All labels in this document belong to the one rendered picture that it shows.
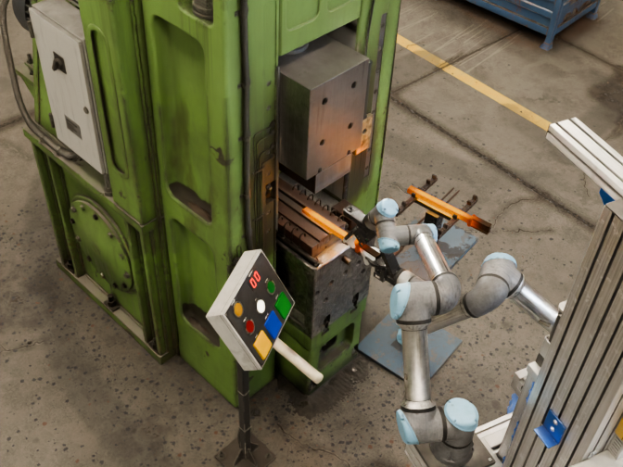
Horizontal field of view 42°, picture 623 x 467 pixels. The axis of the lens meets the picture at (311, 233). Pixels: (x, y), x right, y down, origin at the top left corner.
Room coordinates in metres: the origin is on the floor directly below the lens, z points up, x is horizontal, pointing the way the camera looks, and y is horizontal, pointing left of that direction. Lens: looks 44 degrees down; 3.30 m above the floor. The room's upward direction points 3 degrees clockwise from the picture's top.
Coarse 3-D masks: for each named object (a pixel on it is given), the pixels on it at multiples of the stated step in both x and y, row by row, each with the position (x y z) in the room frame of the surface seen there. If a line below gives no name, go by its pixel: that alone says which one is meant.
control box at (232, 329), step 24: (240, 264) 2.02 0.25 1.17; (264, 264) 2.04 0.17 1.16; (240, 288) 1.88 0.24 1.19; (264, 288) 1.96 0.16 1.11; (216, 312) 1.77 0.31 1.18; (264, 312) 1.89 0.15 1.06; (288, 312) 1.97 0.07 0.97; (240, 336) 1.74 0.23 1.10; (240, 360) 1.73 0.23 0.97; (264, 360) 1.74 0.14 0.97
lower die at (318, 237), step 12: (288, 192) 2.63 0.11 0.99; (288, 204) 2.55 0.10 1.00; (312, 204) 2.56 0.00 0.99; (288, 216) 2.48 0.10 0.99; (300, 216) 2.49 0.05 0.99; (324, 216) 2.49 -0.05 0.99; (336, 216) 2.50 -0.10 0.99; (288, 228) 2.42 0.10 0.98; (300, 228) 2.42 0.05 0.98; (312, 228) 2.42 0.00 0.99; (324, 228) 2.41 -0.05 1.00; (300, 240) 2.36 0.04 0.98; (312, 240) 2.36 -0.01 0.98; (324, 240) 2.37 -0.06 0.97; (336, 240) 2.42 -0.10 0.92; (312, 252) 2.32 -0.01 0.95
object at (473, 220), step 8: (408, 192) 2.68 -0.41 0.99; (416, 192) 2.66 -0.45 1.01; (424, 192) 2.66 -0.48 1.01; (424, 200) 2.63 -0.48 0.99; (432, 200) 2.61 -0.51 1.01; (440, 200) 2.61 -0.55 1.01; (440, 208) 2.58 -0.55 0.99; (448, 208) 2.56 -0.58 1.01; (456, 208) 2.56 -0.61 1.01; (464, 216) 2.52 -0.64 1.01; (472, 216) 2.52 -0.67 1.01; (472, 224) 2.50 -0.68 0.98; (480, 224) 2.48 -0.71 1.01; (488, 224) 2.46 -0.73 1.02; (488, 232) 2.45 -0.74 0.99
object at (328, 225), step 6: (306, 210) 2.50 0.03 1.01; (312, 210) 2.50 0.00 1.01; (312, 216) 2.47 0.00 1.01; (318, 216) 2.47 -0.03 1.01; (318, 222) 2.44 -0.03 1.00; (324, 222) 2.43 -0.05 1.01; (330, 222) 2.43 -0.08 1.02; (330, 228) 2.40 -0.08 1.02; (336, 228) 2.40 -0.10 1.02; (336, 234) 2.37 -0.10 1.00; (342, 234) 2.36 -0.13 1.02; (360, 246) 2.28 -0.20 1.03; (366, 246) 2.28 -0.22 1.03; (372, 252) 2.25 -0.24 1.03; (378, 252) 2.25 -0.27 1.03; (378, 258) 2.24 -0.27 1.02
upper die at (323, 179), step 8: (344, 160) 2.43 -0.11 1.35; (280, 168) 2.44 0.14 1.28; (328, 168) 2.36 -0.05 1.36; (336, 168) 2.39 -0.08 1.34; (344, 168) 2.43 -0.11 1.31; (296, 176) 2.38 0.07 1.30; (320, 176) 2.33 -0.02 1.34; (328, 176) 2.37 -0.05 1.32; (336, 176) 2.40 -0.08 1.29; (304, 184) 2.35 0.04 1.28; (312, 184) 2.32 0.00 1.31; (320, 184) 2.33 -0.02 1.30; (328, 184) 2.37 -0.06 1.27; (312, 192) 2.32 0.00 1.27
